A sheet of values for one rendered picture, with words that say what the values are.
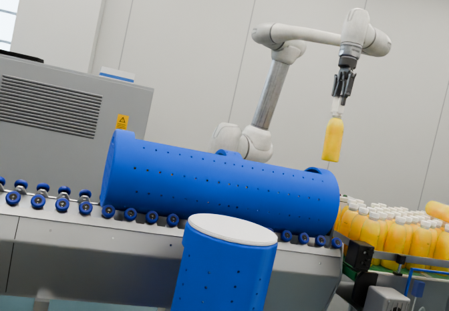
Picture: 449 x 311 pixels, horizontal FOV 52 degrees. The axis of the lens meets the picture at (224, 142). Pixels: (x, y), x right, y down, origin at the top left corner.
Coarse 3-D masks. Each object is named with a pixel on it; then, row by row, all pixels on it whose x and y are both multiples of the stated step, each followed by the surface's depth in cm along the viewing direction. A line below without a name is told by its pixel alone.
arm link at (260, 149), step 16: (288, 48) 242; (304, 48) 249; (272, 64) 249; (288, 64) 248; (272, 80) 248; (272, 96) 249; (256, 112) 253; (272, 112) 252; (256, 128) 251; (256, 144) 250; (272, 144) 261; (256, 160) 253
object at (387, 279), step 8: (360, 272) 176; (368, 272) 176; (376, 272) 178; (384, 272) 180; (360, 280) 174; (368, 280) 176; (376, 280) 177; (384, 280) 178; (392, 280) 179; (400, 280) 180; (344, 288) 214; (352, 288) 217; (360, 288) 175; (400, 288) 181; (344, 296) 203; (352, 296) 175; (360, 296) 175; (352, 304) 195; (360, 304) 176
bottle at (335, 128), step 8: (336, 120) 192; (328, 128) 193; (336, 128) 191; (328, 136) 192; (336, 136) 191; (328, 144) 192; (336, 144) 191; (328, 152) 192; (336, 152) 191; (328, 160) 191; (336, 160) 192
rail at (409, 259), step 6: (378, 252) 178; (384, 252) 179; (390, 252) 180; (378, 258) 178; (384, 258) 179; (390, 258) 180; (396, 258) 181; (408, 258) 183; (414, 258) 183; (420, 258) 184; (426, 258) 185; (432, 258) 186; (426, 264) 186; (432, 264) 186; (438, 264) 187; (444, 264) 188
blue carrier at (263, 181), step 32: (128, 160) 154; (160, 160) 158; (192, 160) 163; (224, 160) 168; (128, 192) 155; (160, 192) 157; (192, 192) 160; (224, 192) 164; (256, 192) 168; (288, 192) 172; (320, 192) 177; (288, 224) 175; (320, 224) 178
